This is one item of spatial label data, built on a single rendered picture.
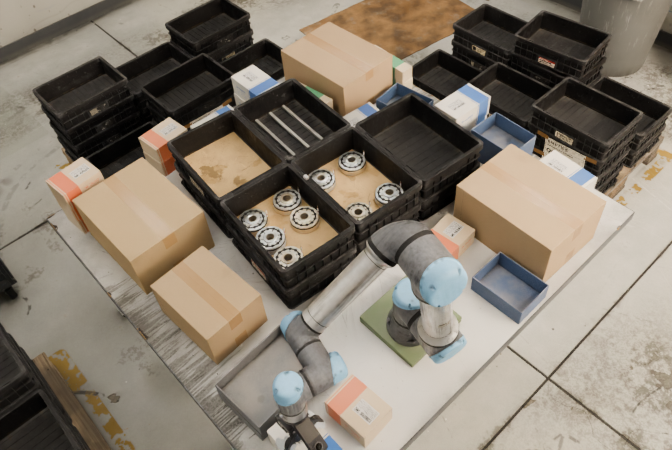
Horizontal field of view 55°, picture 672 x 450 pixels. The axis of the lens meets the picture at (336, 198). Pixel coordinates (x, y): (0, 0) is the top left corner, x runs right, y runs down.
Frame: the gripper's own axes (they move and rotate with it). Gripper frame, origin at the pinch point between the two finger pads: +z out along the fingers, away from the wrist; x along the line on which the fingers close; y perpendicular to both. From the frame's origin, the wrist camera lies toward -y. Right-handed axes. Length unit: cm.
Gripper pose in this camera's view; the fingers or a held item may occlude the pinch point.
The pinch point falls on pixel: (306, 445)
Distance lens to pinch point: 193.4
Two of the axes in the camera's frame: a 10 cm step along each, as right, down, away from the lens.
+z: 0.7, 6.7, 7.4
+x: -7.3, 5.4, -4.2
